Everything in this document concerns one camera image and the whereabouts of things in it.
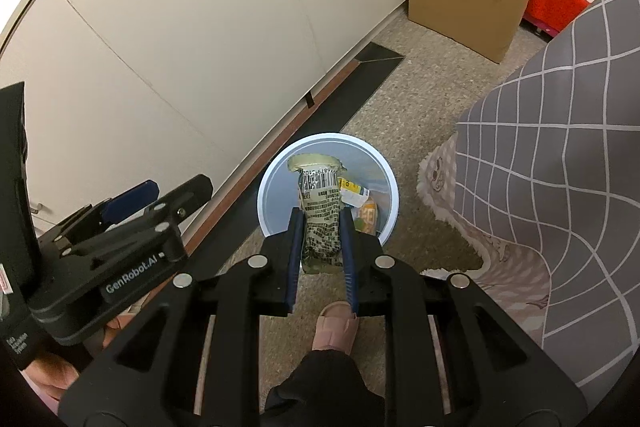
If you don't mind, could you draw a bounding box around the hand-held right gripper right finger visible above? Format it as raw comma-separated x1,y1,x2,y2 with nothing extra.
340,206,588,427

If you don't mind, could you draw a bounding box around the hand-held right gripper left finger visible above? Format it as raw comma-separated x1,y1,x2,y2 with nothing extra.
59,208,306,427

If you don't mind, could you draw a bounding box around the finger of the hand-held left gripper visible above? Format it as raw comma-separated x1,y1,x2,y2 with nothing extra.
57,174,213,255
52,180,161,243

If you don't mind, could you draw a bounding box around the olive snack packet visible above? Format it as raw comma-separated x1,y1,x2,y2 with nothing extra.
286,152,349,275

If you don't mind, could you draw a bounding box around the pale blue waste bin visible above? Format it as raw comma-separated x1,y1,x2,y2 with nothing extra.
256,133,401,253

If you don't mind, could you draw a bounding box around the person's left hand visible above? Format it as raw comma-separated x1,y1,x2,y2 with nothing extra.
22,349,83,410

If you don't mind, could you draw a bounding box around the yellow label packet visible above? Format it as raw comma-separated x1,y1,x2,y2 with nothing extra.
337,177,371,208

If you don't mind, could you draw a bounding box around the pink slipper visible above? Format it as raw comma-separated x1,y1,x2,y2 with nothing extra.
311,301,359,353

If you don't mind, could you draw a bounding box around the printed blanket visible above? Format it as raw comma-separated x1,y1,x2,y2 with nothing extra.
416,134,556,348

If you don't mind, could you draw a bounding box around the beige low cabinet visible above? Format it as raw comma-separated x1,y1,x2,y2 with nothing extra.
0,0,416,258

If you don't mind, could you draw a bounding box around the grey checked tablecloth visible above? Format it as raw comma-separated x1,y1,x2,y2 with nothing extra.
452,0,640,403

